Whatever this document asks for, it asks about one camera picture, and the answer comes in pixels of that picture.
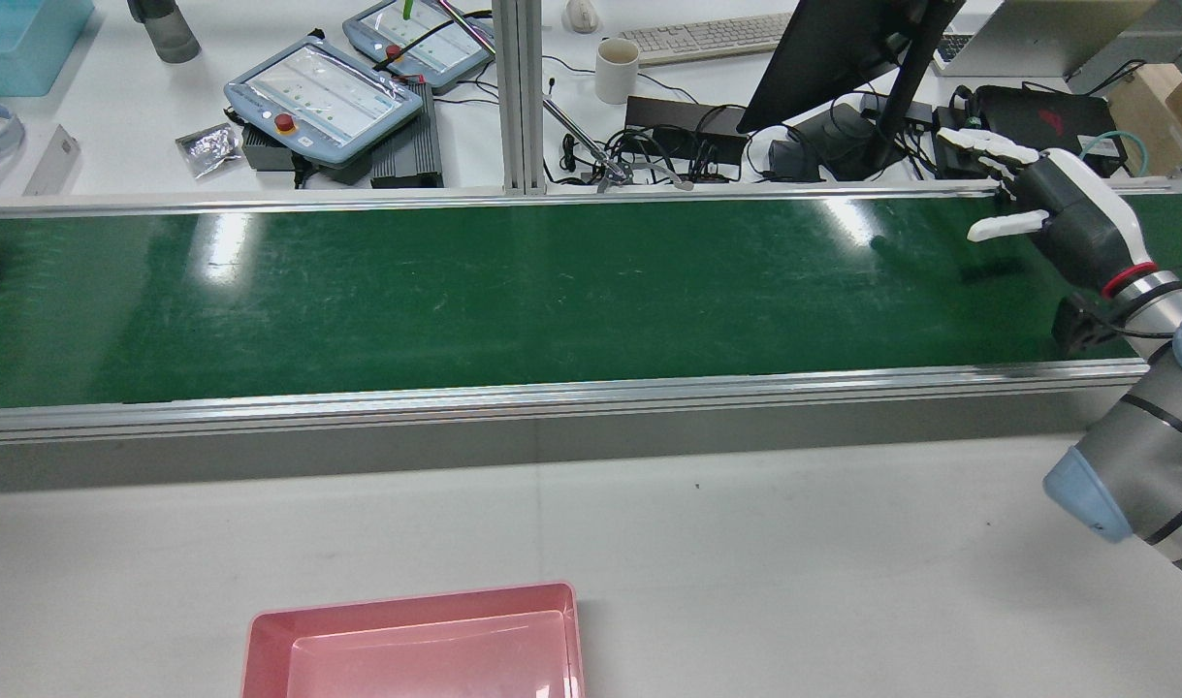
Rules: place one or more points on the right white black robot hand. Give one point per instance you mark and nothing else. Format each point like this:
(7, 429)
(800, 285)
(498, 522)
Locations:
(1075, 208)

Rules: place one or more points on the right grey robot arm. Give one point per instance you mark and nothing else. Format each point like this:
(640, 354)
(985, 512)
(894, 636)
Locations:
(1148, 456)

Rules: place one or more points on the cardboard box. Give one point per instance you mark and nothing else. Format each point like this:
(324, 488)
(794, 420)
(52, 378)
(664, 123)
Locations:
(1163, 107)

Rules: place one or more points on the pink plastic box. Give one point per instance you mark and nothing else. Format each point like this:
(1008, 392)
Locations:
(416, 650)

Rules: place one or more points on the small black box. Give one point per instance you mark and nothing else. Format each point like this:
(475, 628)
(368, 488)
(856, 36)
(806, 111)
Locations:
(266, 150)

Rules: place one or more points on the small white box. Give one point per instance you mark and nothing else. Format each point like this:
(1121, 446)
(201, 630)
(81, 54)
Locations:
(52, 160)

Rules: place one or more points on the black laptop with red logo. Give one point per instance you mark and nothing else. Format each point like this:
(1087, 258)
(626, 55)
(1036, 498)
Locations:
(1046, 116)

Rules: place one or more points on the silver laptop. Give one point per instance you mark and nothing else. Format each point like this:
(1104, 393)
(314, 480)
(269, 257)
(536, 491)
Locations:
(1027, 39)

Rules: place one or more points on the black monitor stand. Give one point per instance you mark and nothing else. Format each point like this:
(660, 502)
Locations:
(896, 107)

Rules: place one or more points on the black monitor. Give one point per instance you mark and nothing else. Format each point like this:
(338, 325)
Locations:
(833, 58)

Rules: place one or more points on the white keyboard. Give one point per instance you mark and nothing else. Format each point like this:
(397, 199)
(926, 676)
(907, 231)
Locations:
(707, 37)

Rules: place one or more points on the black power strip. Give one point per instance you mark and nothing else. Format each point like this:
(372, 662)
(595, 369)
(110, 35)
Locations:
(673, 121)

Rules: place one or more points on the white mug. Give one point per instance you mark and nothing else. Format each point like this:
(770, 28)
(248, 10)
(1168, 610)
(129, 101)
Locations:
(616, 76)

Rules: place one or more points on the metal rod tool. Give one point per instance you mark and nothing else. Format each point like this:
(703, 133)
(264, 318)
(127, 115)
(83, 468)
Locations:
(581, 136)

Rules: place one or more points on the white computer mouse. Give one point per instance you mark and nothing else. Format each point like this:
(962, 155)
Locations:
(581, 15)

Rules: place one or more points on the green conveyor belt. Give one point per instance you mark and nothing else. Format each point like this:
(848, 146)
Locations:
(552, 301)

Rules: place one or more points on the black finned power unit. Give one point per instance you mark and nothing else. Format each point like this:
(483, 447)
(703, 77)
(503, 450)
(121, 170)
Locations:
(411, 145)

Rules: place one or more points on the large grey teach pendant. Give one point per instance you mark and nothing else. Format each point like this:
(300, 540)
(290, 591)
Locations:
(324, 97)

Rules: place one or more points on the silver foil bag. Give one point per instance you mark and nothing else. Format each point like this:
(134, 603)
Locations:
(209, 150)

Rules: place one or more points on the dark grey bottle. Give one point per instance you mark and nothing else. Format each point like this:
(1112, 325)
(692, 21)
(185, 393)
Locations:
(169, 34)

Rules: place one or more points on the light blue storage bin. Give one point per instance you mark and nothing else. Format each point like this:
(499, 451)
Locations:
(23, 44)

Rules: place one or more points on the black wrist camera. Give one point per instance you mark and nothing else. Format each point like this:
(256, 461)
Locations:
(1085, 330)

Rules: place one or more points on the aluminium profile post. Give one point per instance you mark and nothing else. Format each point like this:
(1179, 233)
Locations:
(521, 97)

